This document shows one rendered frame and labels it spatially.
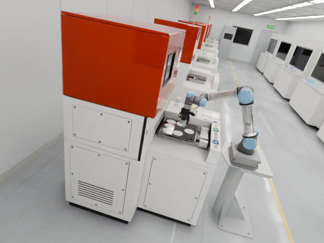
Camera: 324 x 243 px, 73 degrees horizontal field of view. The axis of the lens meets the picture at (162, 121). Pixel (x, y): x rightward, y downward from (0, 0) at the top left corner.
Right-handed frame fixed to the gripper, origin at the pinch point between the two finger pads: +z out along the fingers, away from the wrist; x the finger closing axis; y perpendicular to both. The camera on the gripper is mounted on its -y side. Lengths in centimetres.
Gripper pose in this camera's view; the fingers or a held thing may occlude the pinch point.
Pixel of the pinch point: (184, 126)
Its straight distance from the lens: 215.9
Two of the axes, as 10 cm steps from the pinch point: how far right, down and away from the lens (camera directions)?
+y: -8.7, 0.7, -4.9
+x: 4.6, 4.7, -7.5
